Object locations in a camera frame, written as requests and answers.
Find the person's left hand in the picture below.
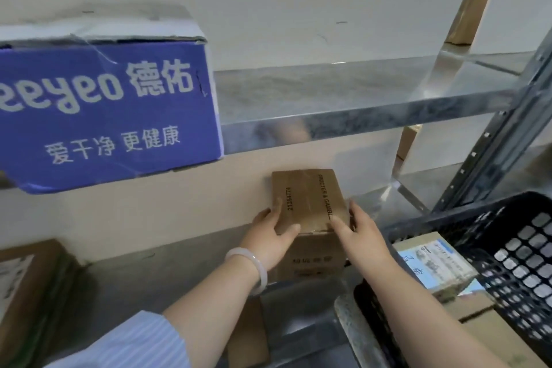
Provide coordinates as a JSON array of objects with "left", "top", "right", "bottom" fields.
[{"left": 239, "top": 207, "right": 302, "bottom": 272}]

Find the pile of brown cardboard boxes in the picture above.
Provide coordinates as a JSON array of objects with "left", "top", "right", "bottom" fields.
[{"left": 226, "top": 296, "right": 270, "bottom": 368}]

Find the white jade bracelet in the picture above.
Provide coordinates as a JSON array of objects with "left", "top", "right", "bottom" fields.
[{"left": 224, "top": 247, "right": 269, "bottom": 297}]

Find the cardboard box black text print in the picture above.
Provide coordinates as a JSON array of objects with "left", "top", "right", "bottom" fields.
[{"left": 270, "top": 168, "right": 351, "bottom": 283}]

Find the plain brown cardboard box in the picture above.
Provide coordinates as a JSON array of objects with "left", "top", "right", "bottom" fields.
[
  {"left": 444, "top": 290, "right": 497, "bottom": 323},
  {"left": 461, "top": 309, "right": 549, "bottom": 368}
]

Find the person's right hand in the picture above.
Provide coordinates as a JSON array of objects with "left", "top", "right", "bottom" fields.
[{"left": 328, "top": 199, "right": 396, "bottom": 279}]

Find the cardboard box green print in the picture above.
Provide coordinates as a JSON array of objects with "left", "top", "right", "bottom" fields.
[{"left": 0, "top": 239, "right": 81, "bottom": 368}]

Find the person's right forearm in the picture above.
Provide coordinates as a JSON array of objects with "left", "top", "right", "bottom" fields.
[{"left": 364, "top": 259, "right": 512, "bottom": 368}]

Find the blue white box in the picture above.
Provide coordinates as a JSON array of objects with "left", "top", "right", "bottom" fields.
[{"left": 0, "top": 2, "right": 225, "bottom": 195}]

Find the light blue striped sleeve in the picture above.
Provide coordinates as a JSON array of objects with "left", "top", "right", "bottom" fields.
[{"left": 45, "top": 310, "right": 193, "bottom": 368}]

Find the cardboard box blue note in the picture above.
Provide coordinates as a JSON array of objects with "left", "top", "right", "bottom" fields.
[{"left": 391, "top": 232, "right": 480, "bottom": 302}]

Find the person's left forearm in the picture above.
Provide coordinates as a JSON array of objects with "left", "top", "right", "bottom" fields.
[{"left": 163, "top": 258, "right": 264, "bottom": 368}]

